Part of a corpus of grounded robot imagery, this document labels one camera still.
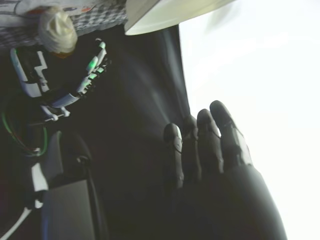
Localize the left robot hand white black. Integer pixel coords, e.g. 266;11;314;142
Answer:
162;99;288;240

